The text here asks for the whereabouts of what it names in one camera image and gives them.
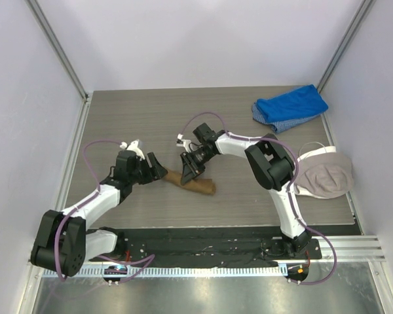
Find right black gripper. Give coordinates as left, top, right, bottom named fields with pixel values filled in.
left=180, top=148, right=215, bottom=186

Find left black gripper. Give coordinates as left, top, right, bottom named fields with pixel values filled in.
left=128, top=152, right=166, bottom=185

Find brown cloth napkin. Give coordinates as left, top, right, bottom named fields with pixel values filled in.
left=163, top=169, right=216, bottom=196

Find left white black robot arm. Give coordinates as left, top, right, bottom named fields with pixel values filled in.
left=30, top=150, right=168, bottom=279

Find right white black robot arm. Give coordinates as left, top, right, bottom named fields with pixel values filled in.
left=176, top=123, right=311, bottom=258

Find blue white checkered cloth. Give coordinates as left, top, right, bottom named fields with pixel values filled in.
left=252, top=103, right=318, bottom=134

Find grey white cap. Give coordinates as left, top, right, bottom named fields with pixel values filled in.
left=294, top=142, right=354, bottom=200

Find blue folded cloth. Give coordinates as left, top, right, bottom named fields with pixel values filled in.
left=255, top=84, right=328, bottom=123

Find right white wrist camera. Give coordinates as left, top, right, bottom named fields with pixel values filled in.
left=176, top=133, right=192, bottom=152

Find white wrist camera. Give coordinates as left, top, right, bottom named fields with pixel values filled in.
left=176, top=133, right=192, bottom=152
left=119, top=139, right=145, bottom=160

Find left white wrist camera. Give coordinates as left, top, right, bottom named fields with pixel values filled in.
left=119, top=139, right=145, bottom=160

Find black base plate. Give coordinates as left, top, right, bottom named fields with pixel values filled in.
left=84, top=225, right=363, bottom=268

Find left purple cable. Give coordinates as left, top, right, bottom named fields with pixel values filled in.
left=54, top=139, right=157, bottom=285

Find slotted white cable duct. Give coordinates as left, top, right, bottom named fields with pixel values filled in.
left=78, top=264, right=288, bottom=278

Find left aluminium frame post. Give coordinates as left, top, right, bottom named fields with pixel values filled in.
left=25, top=0, right=88, bottom=101

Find aluminium frame post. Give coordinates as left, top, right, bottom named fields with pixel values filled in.
left=25, top=0, right=88, bottom=101
left=316, top=0, right=376, bottom=94

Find front aluminium rail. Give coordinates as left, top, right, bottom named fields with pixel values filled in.
left=26, top=235, right=387, bottom=265

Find right aluminium frame post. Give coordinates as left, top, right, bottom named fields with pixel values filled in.
left=316, top=0, right=376, bottom=94

